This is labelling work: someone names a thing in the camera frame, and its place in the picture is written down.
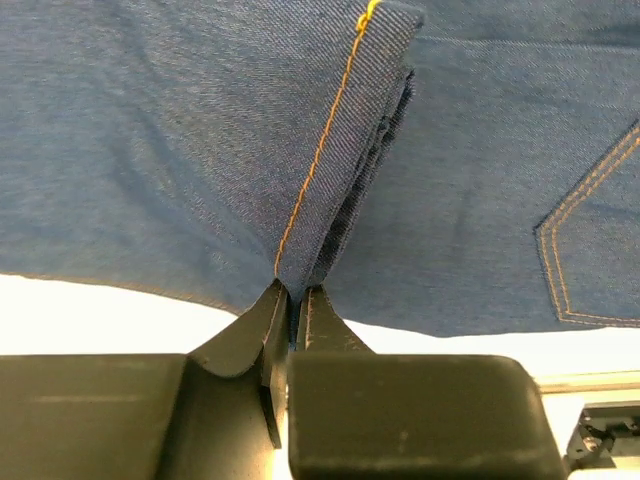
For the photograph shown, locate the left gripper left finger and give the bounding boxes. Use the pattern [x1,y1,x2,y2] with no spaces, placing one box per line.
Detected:
[1,278,290,479]

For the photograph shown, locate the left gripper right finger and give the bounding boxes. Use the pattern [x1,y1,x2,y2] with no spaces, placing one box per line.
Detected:
[288,287,567,479]

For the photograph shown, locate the dark blue denim trousers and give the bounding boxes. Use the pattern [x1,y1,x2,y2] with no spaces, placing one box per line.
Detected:
[1,1,639,337]

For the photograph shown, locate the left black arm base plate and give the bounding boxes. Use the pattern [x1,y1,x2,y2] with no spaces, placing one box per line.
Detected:
[564,402,639,472]

